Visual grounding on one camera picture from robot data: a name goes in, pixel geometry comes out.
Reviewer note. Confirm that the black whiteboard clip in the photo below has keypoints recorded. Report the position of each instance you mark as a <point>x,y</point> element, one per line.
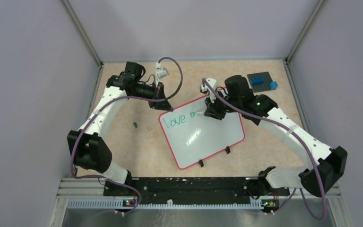
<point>201,164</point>
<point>227,150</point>

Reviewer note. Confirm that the light blue lego brick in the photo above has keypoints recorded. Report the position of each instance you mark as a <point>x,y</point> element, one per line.
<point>273,85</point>

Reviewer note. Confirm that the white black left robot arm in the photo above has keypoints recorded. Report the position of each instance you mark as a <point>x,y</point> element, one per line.
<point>87,146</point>

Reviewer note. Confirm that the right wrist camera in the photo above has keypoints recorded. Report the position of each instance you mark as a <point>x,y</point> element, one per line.
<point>208,86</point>

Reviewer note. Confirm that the grey lego baseplate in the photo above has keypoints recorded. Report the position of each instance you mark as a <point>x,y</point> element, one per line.
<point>262,87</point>

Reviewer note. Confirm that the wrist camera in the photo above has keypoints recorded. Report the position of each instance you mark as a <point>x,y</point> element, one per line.
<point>208,86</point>
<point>159,74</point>

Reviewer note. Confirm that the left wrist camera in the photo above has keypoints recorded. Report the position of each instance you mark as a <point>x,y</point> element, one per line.
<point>159,74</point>

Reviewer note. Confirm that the dark blue lego brick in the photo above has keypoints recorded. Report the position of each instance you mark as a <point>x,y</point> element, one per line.
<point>257,80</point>

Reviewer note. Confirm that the pink framed whiteboard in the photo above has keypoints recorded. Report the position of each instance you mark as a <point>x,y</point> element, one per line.
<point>194,137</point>

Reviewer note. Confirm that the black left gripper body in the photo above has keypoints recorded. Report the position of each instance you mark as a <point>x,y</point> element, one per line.
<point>158,91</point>

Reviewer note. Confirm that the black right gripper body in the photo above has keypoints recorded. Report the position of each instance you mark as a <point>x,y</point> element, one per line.
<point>220,108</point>

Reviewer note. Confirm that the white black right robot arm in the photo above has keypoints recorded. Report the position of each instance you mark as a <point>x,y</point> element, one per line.
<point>323,165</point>

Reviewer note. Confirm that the white toothed cable duct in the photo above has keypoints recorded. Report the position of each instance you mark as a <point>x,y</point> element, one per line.
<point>120,204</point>

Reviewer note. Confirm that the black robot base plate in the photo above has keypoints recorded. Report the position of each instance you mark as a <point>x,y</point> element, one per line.
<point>195,190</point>

